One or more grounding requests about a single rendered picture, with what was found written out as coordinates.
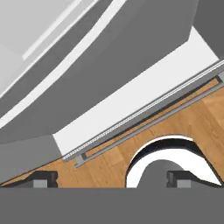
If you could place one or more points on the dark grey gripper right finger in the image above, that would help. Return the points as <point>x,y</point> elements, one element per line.
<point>178,178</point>

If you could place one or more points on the white door with grey edge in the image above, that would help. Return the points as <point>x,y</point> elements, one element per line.
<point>151,90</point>

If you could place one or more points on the white and black round thing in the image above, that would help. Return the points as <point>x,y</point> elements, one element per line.
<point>137,167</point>

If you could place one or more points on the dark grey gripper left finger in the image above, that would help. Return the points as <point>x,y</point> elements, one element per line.
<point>43,178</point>

